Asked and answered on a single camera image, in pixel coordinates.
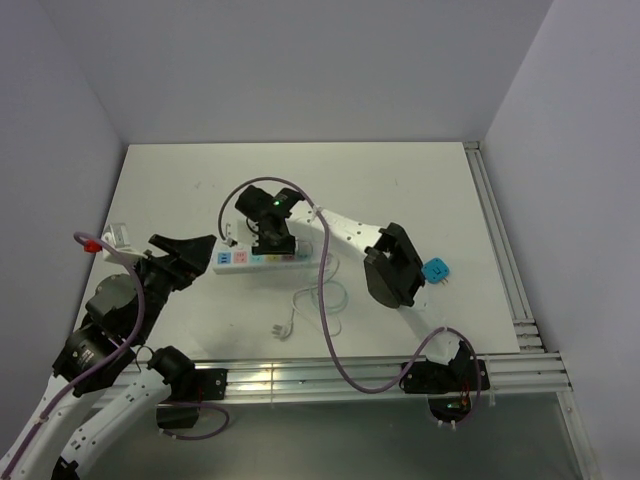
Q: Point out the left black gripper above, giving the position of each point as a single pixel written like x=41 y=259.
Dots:
x=192 y=253

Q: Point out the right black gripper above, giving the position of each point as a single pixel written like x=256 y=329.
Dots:
x=263 y=249

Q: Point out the white charger block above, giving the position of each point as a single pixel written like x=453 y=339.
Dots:
x=304 y=250

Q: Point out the white colourful power strip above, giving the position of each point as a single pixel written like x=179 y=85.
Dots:
x=240 y=260

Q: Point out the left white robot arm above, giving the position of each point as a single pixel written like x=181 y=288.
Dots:
x=60 y=440

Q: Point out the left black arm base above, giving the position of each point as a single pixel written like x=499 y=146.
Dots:
x=198 y=386

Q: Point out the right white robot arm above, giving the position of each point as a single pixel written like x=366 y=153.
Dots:
x=393 y=269

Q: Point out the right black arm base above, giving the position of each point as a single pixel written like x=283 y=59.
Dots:
x=457 y=382

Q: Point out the blue plug adapter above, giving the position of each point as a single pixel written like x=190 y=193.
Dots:
x=436 y=271

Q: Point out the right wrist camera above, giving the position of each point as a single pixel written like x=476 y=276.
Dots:
x=236 y=233

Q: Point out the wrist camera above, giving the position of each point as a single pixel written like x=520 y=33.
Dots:
x=116 y=235
x=236 y=233

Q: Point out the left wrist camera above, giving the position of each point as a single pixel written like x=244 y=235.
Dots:
x=116 y=235

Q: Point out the aluminium frame rail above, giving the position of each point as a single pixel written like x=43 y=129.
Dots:
x=294 y=415

